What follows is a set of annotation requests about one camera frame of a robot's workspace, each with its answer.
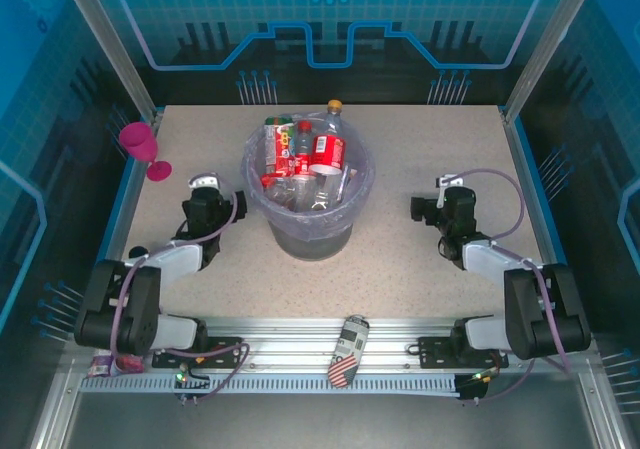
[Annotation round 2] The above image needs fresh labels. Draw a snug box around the black connector board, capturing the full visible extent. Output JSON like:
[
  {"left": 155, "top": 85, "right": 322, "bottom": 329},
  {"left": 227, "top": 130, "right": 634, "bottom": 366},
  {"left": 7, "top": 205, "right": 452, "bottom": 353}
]
[
  {"left": 455, "top": 367, "right": 504, "bottom": 406},
  {"left": 172, "top": 363, "right": 212, "bottom": 406}
]

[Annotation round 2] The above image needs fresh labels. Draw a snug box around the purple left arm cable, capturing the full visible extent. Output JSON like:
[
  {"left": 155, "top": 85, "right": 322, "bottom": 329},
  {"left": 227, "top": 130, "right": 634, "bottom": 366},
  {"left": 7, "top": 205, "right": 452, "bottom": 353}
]
[{"left": 110, "top": 176, "right": 251, "bottom": 405}]

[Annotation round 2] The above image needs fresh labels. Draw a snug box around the small red-capped cola bottle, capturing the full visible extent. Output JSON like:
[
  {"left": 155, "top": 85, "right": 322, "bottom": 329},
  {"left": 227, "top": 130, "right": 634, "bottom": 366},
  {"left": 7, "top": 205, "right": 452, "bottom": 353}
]
[{"left": 293, "top": 120, "right": 315, "bottom": 176}]

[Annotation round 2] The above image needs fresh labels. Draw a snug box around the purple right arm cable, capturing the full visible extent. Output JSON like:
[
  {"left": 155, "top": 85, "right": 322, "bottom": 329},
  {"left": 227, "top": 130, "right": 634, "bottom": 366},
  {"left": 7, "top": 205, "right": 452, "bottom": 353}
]
[{"left": 444, "top": 168, "right": 574, "bottom": 405}]

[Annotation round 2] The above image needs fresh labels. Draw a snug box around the slotted grey cable duct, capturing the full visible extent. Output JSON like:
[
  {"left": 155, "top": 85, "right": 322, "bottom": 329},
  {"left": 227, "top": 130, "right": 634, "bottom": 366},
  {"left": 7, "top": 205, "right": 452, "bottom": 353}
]
[{"left": 79, "top": 372, "right": 461, "bottom": 395}]

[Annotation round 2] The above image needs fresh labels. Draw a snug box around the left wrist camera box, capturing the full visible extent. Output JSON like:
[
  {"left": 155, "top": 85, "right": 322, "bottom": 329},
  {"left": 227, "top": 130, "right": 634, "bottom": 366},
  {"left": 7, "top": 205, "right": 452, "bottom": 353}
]
[{"left": 187, "top": 172, "right": 221, "bottom": 189}]

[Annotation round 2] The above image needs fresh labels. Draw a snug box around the aluminium frame post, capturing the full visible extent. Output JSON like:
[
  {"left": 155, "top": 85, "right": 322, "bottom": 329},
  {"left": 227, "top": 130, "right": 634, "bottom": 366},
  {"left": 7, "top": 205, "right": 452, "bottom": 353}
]
[
  {"left": 502, "top": 0, "right": 594, "bottom": 123},
  {"left": 54, "top": 0, "right": 159, "bottom": 123}
]

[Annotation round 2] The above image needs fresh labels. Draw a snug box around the grey metal front plate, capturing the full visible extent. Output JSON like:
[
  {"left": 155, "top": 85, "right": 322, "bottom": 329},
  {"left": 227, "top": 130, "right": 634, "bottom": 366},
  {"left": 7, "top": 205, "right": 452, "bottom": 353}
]
[{"left": 59, "top": 373, "right": 609, "bottom": 449}]

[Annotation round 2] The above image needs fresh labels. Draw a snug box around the yellow-capped clear bottle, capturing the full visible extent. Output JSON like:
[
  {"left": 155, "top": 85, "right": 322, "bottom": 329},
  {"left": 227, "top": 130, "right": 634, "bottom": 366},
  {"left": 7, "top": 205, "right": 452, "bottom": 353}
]
[{"left": 323, "top": 99, "right": 348, "bottom": 138}]

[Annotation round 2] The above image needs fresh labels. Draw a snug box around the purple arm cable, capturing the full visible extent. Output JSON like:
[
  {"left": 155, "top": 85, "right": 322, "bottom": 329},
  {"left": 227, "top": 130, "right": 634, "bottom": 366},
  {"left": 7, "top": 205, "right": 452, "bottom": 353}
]
[
  {"left": 110, "top": 176, "right": 251, "bottom": 405},
  {"left": 444, "top": 168, "right": 574, "bottom": 405}
]

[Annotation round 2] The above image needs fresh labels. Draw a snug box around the grey round bin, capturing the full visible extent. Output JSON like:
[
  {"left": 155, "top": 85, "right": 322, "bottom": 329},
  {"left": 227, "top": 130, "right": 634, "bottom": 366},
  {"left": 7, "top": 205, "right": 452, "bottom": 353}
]
[{"left": 242, "top": 113, "right": 377, "bottom": 263}]

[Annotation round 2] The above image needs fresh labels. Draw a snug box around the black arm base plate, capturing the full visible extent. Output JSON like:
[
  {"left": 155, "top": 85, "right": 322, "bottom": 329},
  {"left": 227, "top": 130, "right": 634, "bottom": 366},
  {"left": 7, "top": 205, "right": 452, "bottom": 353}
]
[
  {"left": 417, "top": 336, "right": 510, "bottom": 370},
  {"left": 151, "top": 336, "right": 246, "bottom": 370}
]

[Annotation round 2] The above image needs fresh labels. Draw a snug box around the flag print can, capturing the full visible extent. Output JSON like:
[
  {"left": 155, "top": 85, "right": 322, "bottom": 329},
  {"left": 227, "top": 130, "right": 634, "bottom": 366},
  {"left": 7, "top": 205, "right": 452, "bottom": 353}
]
[{"left": 327, "top": 313, "right": 371, "bottom": 389}]

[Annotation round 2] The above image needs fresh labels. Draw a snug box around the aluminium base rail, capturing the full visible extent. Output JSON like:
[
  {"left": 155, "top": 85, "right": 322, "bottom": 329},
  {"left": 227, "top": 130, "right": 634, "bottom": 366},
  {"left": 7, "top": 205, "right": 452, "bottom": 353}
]
[{"left": 67, "top": 316, "right": 596, "bottom": 376}]

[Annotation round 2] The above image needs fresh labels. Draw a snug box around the pink plastic goblet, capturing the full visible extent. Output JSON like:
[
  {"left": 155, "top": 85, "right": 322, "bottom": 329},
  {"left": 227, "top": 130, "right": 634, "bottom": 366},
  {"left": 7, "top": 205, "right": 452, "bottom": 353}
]
[{"left": 118, "top": 121, "right": 174, "bottom": 183}]

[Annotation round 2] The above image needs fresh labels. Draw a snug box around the crumpled snack packet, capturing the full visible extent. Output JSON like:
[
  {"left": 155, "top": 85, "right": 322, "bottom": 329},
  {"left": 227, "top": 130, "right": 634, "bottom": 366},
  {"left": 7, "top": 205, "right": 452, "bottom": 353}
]
[{"left": 88, "top": 349, "right": 146, "bottom": 378}]

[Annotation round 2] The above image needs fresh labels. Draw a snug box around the green-capped red label bottle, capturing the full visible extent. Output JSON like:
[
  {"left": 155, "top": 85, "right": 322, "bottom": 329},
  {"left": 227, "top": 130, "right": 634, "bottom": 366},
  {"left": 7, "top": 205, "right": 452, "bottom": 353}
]
[{"left": 262, "top": 113, "right": 297, "bottom": 178}]

